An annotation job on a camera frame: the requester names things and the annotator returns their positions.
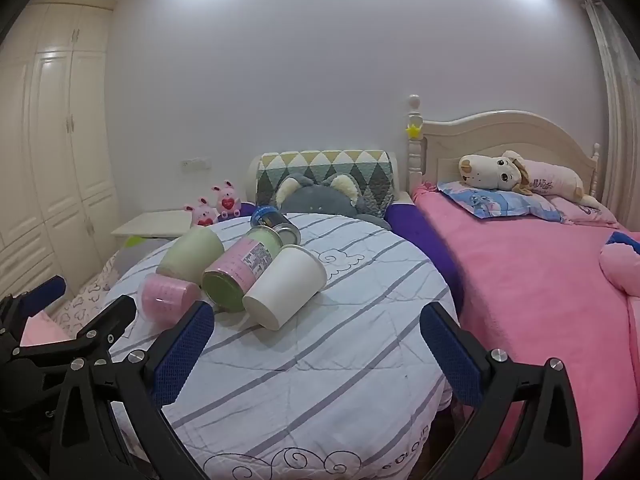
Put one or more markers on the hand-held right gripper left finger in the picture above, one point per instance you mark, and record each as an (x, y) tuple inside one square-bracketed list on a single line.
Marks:
[(181, 352)]

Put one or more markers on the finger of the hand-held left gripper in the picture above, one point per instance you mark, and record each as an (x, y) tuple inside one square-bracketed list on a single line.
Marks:
[(46, 292), (116, 315)]

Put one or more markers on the light green cup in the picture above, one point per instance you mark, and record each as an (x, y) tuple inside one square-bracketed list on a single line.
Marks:
[(190, 255)]

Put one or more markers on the cream wardrobe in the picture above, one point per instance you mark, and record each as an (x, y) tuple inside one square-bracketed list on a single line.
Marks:
[(60, 135)]

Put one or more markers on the purple cloth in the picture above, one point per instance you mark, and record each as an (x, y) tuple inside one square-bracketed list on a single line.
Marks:
[(415, 235)]

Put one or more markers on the white paper cup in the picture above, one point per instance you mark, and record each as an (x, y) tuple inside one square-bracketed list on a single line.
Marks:
[(285, 285)]

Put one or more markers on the blue metal can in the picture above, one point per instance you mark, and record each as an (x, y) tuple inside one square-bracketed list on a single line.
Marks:
[(270, 217)]

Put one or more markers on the white bedside table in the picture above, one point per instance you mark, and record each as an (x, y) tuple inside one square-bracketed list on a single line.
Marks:
[(150, 222)]

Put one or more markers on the blue printed pillow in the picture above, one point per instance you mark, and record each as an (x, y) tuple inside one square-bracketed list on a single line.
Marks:
[(500, 205)]

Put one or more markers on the cream dog plush toy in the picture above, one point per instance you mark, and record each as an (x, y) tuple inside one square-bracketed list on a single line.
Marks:
[(495, 172)]

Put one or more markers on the small green object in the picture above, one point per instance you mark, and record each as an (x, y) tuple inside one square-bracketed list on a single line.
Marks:
[(132, 242)]

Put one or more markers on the cream wooden bed headboard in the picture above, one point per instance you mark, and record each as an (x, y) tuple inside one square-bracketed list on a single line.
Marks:
[(500, 135)]

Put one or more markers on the pink bedspread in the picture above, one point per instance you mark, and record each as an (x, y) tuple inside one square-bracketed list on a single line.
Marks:
[(525, 285)]

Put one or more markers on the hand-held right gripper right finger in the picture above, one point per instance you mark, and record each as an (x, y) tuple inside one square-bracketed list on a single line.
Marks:
[(450, 355)]

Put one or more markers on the white wall socket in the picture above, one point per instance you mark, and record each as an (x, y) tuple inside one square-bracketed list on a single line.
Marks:
[(195, 164)]

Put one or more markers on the pale curtain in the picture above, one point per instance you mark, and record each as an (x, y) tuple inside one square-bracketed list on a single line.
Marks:
[(620, 110)]

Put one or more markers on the pink cloth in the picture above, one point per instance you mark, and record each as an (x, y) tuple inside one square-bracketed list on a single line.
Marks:
[(37, 332)]

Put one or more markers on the pink pillow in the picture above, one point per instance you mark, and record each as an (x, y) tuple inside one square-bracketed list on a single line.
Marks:
[(590, 215)]

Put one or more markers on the triangle patterned quilted cushion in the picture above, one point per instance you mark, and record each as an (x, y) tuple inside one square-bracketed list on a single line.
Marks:
[(360, 172)]

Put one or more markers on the heart print cloth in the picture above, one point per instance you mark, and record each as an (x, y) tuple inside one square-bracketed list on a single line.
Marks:
[(82, 300)]

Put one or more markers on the pink labelled green cup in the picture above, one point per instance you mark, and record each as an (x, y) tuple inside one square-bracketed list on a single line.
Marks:
[(235, 265)]

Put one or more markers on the blue cloth piece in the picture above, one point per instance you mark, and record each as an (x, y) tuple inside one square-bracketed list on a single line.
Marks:
[(625, 241)]

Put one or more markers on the yellow star ornament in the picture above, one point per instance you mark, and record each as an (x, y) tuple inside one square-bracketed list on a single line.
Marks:
[(414, 130)]

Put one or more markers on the grey plush cat toy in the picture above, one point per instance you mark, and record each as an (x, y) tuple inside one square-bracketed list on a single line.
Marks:
[(310, 202)]

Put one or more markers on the pink bunny plush pair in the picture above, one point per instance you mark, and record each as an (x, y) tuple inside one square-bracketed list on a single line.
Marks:
[(202, 215)]

